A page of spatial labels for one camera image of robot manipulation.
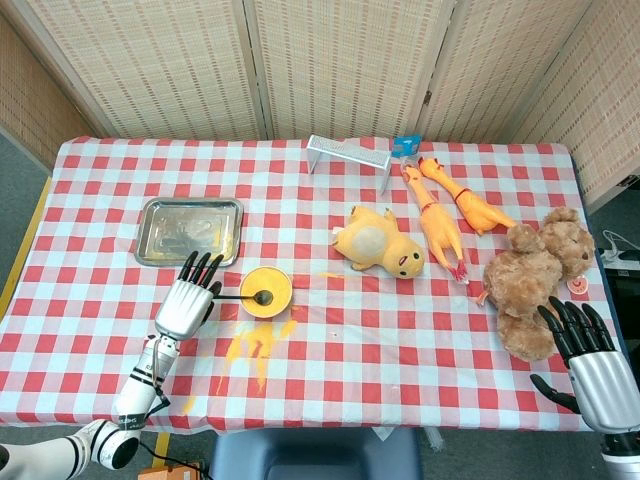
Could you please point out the spilled yellow powder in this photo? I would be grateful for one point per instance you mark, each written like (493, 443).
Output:
(257, 340)

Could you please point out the blue plastic object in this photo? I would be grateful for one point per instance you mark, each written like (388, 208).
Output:
(405, 146)

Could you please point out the yellow plush duck toy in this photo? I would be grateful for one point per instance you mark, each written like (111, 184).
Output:
(370, 245)

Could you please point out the orange box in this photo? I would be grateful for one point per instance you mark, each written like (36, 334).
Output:
(170, 472)

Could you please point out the black device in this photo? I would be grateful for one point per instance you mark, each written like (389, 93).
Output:
(625, 295)

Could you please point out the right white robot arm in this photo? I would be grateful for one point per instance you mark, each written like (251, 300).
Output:
(622, 457)

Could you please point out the round white red tag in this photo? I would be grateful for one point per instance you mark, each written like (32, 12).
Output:
(577, 285)

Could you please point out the long orange rubber chicken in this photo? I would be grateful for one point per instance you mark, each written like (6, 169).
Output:
(436, 225)

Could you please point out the red white checkered tablecloth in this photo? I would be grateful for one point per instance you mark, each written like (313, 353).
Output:
(375, 360)

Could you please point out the short orange rubber chicken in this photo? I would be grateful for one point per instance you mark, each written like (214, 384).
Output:
(475, 207)

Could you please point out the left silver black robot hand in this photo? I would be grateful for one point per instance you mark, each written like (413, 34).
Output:
(182, 310)

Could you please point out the blue chair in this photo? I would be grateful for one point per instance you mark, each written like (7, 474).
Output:
(315, 455)

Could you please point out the metal spoon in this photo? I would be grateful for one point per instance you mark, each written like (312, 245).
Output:
(264, 298)

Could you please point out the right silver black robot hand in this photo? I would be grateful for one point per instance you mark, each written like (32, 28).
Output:
(602, 385)

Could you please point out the brown teddy bear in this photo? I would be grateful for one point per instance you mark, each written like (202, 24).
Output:
(525, 280)

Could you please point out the stainless steel tray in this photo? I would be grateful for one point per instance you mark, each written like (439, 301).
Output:
(170, 230)

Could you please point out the white mesh shelf rack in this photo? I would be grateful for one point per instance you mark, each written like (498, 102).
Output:
(350, 150)

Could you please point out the off-white bowl with yellow powder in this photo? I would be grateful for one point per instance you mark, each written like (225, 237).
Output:
(277, 285)

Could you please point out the beige woven folding screen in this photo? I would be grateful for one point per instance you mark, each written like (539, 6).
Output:
(175, 65)

